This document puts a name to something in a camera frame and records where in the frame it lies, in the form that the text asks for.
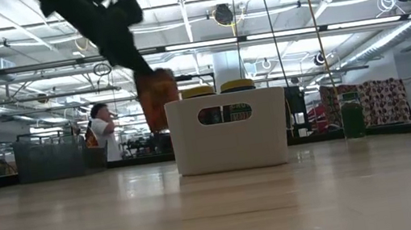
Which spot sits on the long ceiling light rail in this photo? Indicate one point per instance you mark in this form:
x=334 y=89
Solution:
x=59 y=63

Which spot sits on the patterned cloth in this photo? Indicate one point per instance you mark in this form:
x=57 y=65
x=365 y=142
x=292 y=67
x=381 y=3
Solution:
x=387 y=100

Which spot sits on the yellow lid spice jar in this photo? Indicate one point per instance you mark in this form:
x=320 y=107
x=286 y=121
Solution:
x=198 y=91
x=237 y=84

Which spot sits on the small black ceiling reel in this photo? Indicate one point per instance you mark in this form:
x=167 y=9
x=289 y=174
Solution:
x=319 y=58

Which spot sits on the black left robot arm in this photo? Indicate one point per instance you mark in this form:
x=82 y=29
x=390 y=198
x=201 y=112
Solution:
x=62 y=1

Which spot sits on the white building column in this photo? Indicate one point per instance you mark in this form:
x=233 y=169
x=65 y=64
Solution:
x=227 y=67

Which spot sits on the person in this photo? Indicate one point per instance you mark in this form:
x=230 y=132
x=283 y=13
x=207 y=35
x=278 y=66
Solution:
x=106 y=134

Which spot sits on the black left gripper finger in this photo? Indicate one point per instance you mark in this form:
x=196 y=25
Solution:
x=127 y=65
x=141 y=63

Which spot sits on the green lid spice jar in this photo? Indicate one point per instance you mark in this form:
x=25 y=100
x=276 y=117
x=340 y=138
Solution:
x=353 y=117

